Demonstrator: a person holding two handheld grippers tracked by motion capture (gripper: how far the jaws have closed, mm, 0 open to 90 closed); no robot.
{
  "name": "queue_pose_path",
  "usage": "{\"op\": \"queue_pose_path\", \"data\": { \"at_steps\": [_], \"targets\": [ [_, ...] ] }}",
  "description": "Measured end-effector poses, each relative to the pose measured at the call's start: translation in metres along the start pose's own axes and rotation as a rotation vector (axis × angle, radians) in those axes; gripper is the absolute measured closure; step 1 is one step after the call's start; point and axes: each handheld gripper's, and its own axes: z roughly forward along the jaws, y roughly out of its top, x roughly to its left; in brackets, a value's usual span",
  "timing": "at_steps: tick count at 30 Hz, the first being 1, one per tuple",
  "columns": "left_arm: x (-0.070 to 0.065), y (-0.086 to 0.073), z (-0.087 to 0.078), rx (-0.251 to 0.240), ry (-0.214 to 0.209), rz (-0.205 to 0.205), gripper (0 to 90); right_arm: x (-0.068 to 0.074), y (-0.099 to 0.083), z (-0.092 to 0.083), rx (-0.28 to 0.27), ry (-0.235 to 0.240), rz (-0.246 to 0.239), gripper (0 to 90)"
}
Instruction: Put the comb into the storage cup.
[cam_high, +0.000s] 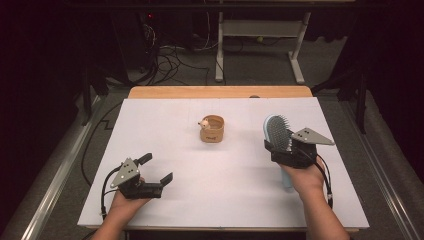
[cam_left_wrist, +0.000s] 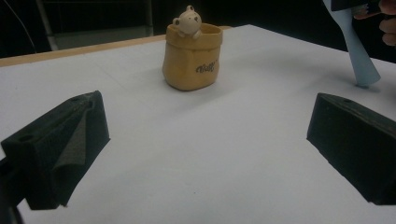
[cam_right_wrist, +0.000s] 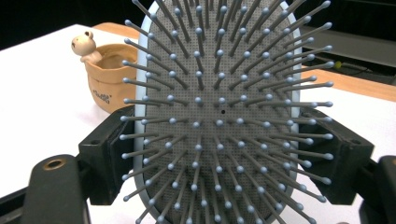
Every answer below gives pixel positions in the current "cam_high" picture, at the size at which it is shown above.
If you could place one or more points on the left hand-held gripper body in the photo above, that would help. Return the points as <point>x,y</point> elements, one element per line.
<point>133,185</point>

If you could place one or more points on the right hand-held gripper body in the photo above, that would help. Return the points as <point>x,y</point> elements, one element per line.
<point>301,151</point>

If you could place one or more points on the light blue hairbrush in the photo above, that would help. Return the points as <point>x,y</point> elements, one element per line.
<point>276,131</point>

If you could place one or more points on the person's left hand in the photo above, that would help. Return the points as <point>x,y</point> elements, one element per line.
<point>128,205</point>

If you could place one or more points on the person's right hand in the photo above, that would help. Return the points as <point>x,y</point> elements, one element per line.
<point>305,181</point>

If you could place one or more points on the white table sheet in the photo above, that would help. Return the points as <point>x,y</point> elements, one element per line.
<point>216,186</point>

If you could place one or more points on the wooden cup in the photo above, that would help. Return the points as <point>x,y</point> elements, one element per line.
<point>213,133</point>

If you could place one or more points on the small pale animal figure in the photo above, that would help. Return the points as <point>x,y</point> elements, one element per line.
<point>204,124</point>

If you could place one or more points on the wooden table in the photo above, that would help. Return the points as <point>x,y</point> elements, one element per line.
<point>216,91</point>

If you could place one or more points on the black stand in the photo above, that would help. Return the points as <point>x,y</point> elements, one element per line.
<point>360,96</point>
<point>88,96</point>

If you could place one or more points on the small yellow-green ball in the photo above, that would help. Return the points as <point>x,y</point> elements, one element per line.
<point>260,39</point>

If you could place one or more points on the black computer tower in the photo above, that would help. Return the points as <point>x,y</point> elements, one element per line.
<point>148,40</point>

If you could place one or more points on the aluminium floor rail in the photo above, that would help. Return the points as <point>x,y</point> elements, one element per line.
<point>383,173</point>
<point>60,173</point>

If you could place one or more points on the white metal desk frame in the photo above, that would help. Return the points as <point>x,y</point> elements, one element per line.
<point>263,28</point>

